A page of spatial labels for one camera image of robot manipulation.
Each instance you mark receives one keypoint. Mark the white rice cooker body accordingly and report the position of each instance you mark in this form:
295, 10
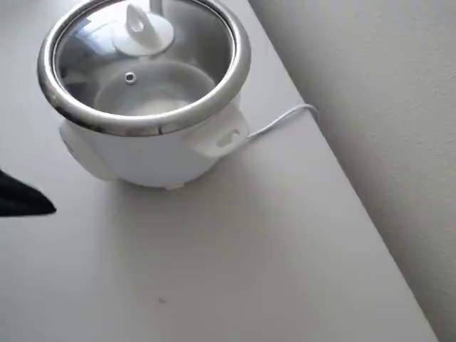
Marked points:
149, 156

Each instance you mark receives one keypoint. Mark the glass lid with white knob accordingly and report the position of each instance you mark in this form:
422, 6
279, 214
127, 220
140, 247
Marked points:
117, 123
142, 39

